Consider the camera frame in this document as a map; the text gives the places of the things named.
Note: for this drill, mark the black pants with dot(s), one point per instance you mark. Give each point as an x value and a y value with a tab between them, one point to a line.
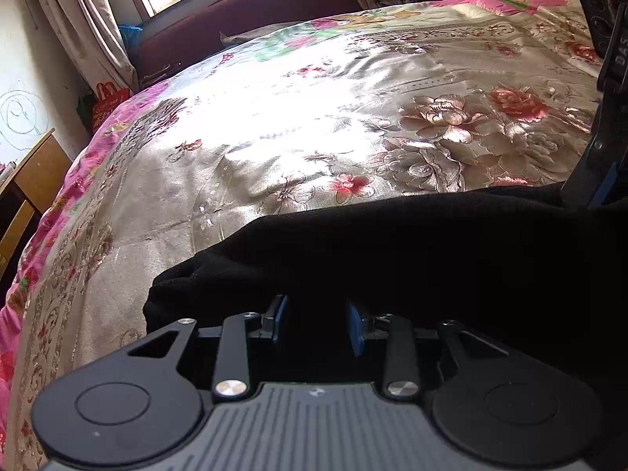
417	265

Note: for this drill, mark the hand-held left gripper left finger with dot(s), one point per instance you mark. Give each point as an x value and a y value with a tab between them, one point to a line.
278	315

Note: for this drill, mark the dark red headboard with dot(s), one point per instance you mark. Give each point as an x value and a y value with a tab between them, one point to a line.
230	29

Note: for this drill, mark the floral satin bedspread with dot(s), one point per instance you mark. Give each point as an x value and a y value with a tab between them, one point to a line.
294	122

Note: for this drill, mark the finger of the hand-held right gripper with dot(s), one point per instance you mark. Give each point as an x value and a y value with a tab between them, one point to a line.
591	157

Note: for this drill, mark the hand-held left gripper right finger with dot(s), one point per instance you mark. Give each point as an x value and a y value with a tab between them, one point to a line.
354	326

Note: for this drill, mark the wooden bedside cabinet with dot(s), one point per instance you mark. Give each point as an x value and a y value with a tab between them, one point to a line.
29	191

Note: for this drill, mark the red bag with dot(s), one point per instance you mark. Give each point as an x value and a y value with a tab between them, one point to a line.
109	105

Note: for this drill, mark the blue plastic bag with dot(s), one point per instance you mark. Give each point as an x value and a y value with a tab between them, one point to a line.
130	41

